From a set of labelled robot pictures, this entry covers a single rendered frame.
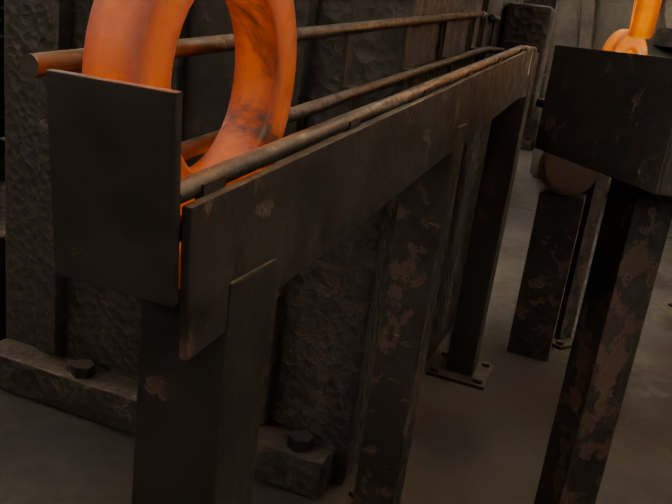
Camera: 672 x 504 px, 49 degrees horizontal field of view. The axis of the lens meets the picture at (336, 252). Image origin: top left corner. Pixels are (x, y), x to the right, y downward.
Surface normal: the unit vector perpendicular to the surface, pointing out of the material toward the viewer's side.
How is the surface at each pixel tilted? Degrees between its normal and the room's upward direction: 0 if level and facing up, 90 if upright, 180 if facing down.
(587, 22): 90
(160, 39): 90
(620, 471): 0
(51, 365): 0
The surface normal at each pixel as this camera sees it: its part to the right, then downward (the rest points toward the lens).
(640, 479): 0.12, -0.95
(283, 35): 0.92, 0.22
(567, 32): -0.58, 0.17
